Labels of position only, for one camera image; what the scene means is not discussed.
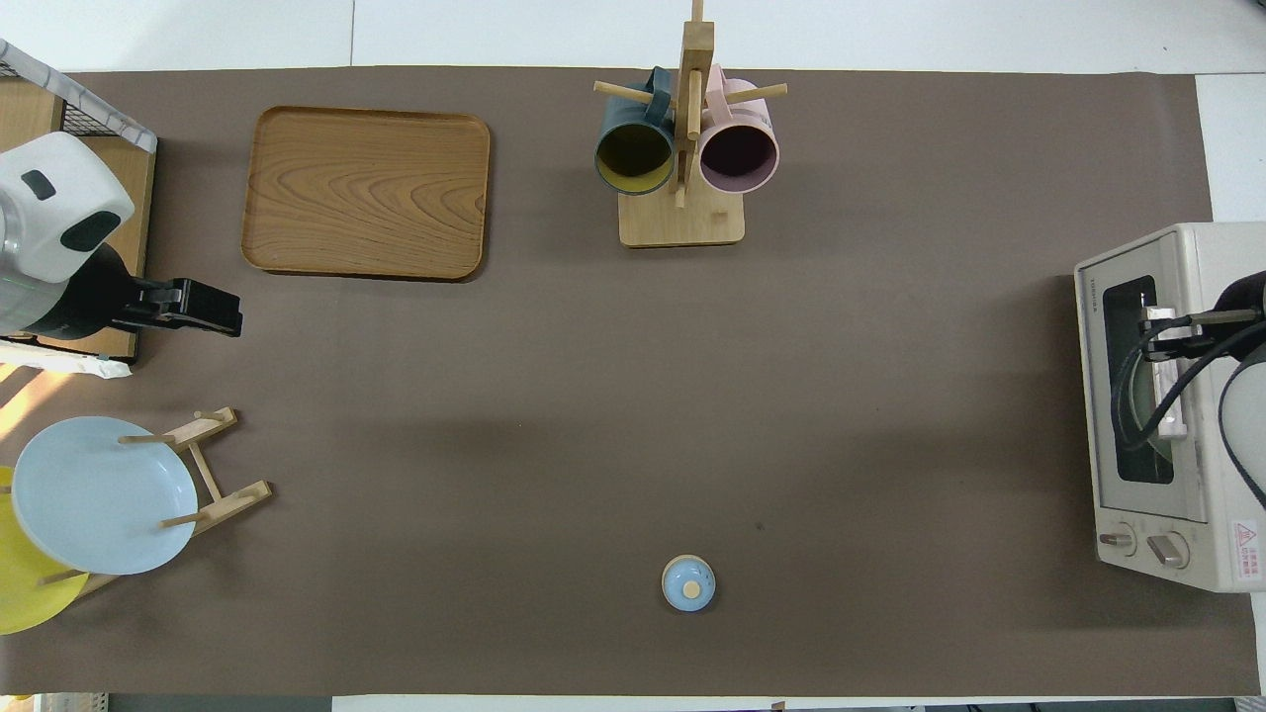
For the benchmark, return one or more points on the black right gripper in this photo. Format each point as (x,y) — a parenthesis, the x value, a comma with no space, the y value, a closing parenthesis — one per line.
(1212,338)

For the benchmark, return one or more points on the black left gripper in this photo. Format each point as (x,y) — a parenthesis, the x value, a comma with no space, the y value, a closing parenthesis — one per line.
(158,305)

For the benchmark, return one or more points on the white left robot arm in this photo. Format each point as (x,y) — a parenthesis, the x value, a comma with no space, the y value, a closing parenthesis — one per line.
(49,218)

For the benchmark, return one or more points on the cream toaster oven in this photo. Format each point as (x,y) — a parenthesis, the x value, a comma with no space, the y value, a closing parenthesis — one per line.
(1231,475)

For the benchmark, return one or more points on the silver oven knob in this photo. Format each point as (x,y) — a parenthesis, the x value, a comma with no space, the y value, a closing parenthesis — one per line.
(1168,549)
(1118,539)

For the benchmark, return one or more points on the wooden plate rack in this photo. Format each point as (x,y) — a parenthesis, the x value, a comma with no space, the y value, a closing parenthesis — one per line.
(229,502)

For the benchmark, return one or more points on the wooden serving tray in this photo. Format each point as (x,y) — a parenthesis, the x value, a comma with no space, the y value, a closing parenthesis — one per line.
(366,193)

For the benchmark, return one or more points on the light blue plate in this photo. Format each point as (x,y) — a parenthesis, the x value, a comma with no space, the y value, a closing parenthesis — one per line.
(94,494)

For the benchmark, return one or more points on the yellow plate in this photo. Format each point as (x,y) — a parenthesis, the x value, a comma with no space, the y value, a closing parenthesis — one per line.
(25,598)

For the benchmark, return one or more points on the brown table mat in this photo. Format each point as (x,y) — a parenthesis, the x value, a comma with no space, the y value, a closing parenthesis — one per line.
(593,415)

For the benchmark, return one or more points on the dark teal mug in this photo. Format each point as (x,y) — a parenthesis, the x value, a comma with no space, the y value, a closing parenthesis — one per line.
(633,158)

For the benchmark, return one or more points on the pink mug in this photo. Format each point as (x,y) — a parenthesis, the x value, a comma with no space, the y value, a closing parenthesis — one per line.
(739,158)

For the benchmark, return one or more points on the wooden mug tree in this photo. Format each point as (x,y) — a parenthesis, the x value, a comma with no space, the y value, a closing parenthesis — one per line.
(682,222)

